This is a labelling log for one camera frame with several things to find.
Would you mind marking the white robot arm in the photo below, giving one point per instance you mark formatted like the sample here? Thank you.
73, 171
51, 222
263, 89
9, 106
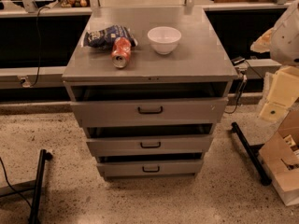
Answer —
282, 41

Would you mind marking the grey metal drawer cabinet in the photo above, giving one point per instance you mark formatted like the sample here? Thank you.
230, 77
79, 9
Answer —
198, 68

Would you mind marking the grey top drawer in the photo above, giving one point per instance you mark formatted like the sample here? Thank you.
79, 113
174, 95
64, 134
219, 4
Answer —
148, 112

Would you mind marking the open cardboard box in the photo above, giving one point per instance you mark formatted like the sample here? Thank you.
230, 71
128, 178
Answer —
281, 162

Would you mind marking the orange soda can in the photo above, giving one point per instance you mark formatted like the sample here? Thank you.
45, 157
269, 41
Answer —
121, 52

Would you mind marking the white ceramic bowl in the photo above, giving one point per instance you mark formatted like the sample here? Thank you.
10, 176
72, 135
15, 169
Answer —
164, 39

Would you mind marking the blue chip bag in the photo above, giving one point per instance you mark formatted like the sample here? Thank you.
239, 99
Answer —
104, 39

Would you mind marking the black stand leg left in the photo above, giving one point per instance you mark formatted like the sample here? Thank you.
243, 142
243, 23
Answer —
44, 156

